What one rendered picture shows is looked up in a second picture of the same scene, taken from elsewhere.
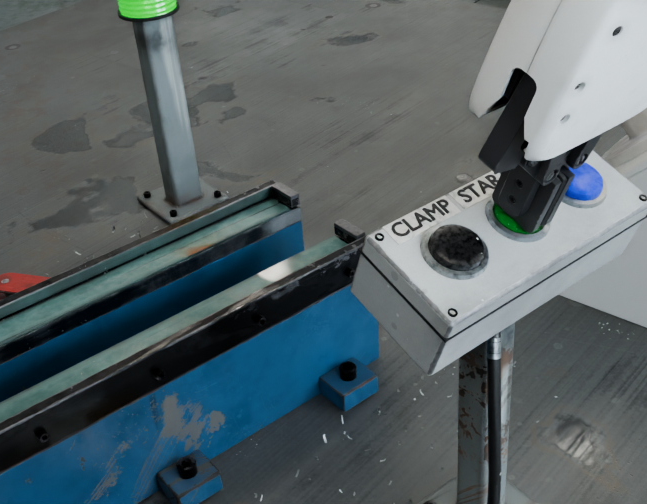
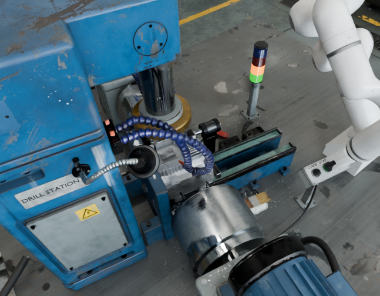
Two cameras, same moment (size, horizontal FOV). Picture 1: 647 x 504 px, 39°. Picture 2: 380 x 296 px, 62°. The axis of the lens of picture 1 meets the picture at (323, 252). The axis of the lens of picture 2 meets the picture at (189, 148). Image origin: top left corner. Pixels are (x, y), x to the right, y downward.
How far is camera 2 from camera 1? 0.74 m
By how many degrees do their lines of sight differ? 19
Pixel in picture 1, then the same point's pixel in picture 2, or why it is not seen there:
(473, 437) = (308, 191)
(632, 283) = not seen: hidden behind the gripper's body
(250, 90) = (265, 80)
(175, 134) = (253, 103)
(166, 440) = (252, 177)
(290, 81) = (275, 78)
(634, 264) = not seen: hidden behind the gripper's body
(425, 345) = (308, 185)
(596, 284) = not seen: hidden behind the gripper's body
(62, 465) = (237, 180)
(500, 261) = (322, 175)
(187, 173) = (253, 110)
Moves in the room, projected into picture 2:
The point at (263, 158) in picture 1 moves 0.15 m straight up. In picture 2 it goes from (268, 104) to (273, 83)
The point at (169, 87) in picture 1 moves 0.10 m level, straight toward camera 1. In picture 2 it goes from (255, 94) to (258, 108)
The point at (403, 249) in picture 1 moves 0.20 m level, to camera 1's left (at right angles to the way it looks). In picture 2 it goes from (308, 171) to (251, 164)
